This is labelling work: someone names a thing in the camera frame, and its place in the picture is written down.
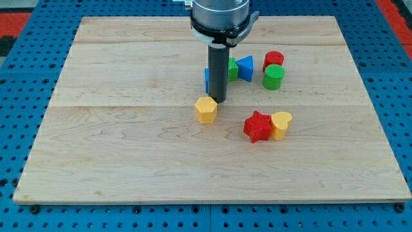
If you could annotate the red cylinder block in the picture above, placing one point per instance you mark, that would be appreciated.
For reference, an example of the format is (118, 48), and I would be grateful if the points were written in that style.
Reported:
(273, 57)

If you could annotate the green ridged block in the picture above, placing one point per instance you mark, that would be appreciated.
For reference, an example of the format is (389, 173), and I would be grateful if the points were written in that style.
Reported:
(232, 70)

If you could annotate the red star block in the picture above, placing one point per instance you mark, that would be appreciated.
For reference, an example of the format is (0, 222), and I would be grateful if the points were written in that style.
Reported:
(258, 127)

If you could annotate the yellow heart block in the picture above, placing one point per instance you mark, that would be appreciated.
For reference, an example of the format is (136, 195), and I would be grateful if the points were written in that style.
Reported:
(280, 122)

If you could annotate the blue cube block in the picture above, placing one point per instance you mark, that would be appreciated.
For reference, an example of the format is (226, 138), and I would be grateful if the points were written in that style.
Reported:
(206, 73)

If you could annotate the yellow hexagon block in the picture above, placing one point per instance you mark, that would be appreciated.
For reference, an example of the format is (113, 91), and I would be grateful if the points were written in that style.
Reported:
(205, 110)

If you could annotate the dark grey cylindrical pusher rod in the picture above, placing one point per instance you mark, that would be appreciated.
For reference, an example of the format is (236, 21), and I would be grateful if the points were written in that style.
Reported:
(218, 65)

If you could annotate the blue triangle block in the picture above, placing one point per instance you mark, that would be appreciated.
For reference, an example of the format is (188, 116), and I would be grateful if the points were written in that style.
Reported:
(245, 68)

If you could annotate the green cylinder block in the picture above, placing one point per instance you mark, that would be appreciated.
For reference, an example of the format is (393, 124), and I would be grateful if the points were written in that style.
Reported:
(273, 77)

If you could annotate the light wooden board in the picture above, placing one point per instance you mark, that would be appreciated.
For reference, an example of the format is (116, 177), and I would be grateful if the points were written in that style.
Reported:
(120, 126)

